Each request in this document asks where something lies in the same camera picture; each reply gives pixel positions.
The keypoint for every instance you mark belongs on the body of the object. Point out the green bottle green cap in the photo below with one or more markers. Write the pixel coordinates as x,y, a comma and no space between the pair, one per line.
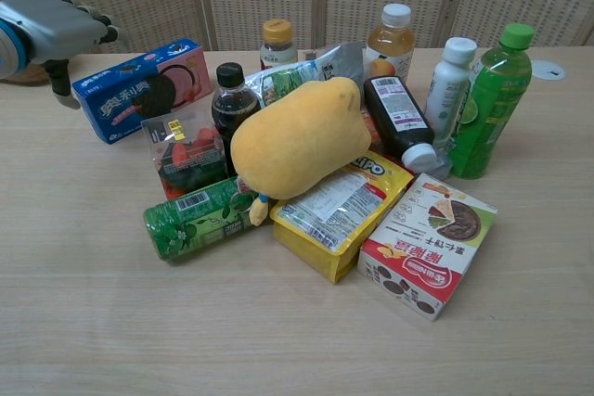
492,108

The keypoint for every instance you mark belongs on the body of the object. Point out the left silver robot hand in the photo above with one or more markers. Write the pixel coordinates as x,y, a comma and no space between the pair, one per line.
60,27

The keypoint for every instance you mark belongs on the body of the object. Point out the silver green snack bag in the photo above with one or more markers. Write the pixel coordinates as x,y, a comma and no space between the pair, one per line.
287,78

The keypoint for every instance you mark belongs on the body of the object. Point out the dark soda bottle black cap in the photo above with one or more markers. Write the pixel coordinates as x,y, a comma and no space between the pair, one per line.
232,104

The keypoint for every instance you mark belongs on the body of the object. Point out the yellow snack bag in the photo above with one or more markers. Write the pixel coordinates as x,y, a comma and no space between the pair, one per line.
334,220

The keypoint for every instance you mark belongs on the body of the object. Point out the clear pack red contents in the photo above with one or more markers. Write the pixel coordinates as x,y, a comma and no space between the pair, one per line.
185,155

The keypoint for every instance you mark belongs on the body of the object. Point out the clear plastic wrapper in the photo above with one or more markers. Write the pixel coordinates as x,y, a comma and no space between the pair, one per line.
441,162

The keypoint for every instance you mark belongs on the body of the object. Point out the yellow mango plush toy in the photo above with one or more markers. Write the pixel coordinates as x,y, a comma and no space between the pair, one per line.
297,136

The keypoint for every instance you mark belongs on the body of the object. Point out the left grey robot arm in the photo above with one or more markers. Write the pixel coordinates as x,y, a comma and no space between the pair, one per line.
11,50

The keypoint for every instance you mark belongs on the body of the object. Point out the orange juice bottle white cap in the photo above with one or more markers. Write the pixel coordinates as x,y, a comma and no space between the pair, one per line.
390,48

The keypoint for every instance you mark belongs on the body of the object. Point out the red white biscuit box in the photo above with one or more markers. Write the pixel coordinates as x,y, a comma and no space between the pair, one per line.
422,252

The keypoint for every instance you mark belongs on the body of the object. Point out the blue pink Oreo box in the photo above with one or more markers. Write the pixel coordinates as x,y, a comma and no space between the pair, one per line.
139,90

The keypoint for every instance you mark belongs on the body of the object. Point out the dark bottle purple label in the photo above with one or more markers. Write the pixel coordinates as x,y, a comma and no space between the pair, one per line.
399,113

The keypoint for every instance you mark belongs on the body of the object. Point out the brown bottle yellow lid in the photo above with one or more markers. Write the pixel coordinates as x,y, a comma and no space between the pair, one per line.
277,46

